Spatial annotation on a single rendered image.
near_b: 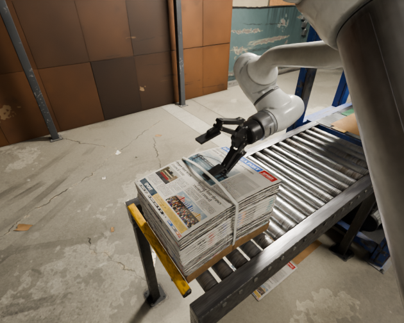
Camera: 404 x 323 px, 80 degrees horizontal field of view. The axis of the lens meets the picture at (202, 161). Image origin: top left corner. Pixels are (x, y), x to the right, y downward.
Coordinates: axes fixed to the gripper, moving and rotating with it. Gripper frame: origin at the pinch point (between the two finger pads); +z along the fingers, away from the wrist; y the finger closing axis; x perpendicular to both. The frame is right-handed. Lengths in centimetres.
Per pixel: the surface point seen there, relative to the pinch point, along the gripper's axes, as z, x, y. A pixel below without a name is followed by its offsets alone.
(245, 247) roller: -2.2, -13.8, 34.4
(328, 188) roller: -54, -13, 43
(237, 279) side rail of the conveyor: 8.0, -20.8, 32.0
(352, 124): -125, 14, 54
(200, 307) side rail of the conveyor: 21.9, -20.8, 29.7
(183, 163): 1.8, 11.9, 8.4
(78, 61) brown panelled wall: -17, 292, 29
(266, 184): -13.2, -12.2, 11.6
